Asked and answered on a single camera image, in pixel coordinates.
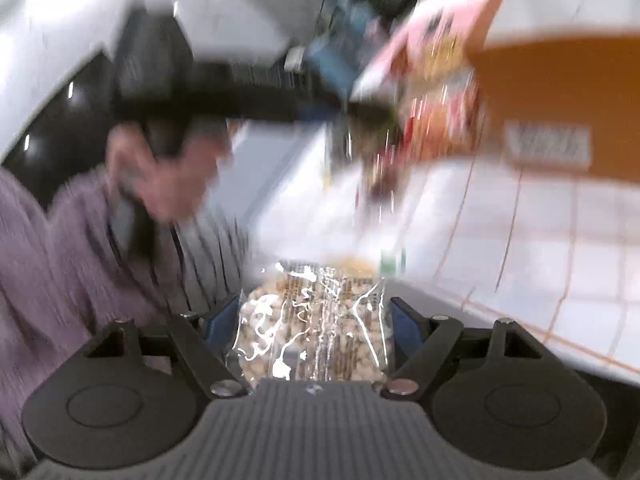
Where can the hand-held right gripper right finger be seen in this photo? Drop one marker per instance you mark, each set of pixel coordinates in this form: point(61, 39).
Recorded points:
point(406, 322)

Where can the clear packet of nuts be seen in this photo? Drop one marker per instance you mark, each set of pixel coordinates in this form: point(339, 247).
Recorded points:
point(310, 330)

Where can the person's left hand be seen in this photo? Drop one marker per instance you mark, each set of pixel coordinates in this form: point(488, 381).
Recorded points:
point(170, 195)

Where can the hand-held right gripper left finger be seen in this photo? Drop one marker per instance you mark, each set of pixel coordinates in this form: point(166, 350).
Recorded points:
point(222, 320)

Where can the checked lemon print cloth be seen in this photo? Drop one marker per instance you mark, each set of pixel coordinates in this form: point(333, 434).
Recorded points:
point(550, 260)

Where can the red yellow snack packet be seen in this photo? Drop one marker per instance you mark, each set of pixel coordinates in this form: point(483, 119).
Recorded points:
point(435, 105)

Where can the orange cardboard box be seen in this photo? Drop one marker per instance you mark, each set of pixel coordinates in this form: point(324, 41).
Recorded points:
point(560, 70)

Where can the striped cloth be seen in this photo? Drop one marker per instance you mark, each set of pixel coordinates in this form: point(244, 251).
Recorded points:
point(215, 260)

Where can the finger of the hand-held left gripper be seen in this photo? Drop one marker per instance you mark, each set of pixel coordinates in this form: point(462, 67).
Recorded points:
point(280, 102)
point(330, 67)

